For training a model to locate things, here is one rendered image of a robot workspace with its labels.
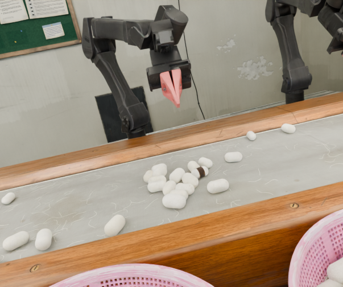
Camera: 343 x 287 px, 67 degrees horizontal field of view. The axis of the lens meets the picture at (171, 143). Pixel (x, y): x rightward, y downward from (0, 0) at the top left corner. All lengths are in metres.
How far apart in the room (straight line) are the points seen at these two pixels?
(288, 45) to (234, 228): 0.83
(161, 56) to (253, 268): 0.46
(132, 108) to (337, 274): 0.68
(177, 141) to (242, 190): 0.26
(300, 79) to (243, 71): 1.74
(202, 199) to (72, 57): 2.17
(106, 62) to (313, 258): 0.76
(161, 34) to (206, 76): 2.03
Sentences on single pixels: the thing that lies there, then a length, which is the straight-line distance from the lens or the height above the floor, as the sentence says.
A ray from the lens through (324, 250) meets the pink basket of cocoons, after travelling 0.32.
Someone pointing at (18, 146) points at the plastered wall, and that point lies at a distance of 2.70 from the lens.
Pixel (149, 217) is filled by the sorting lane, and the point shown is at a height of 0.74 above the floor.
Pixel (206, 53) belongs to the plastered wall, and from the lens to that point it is 2.58.
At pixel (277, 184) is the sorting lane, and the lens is 0.43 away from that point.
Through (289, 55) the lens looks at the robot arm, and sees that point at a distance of 1.04.
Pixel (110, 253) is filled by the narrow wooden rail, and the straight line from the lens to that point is 0.32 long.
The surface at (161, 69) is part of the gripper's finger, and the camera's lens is 0.59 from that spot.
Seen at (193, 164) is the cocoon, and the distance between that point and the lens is 0.48.
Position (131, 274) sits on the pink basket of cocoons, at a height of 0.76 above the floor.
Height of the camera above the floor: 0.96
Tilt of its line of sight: 18 degrees down
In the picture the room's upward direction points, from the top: 12 degrees counter-clockwise
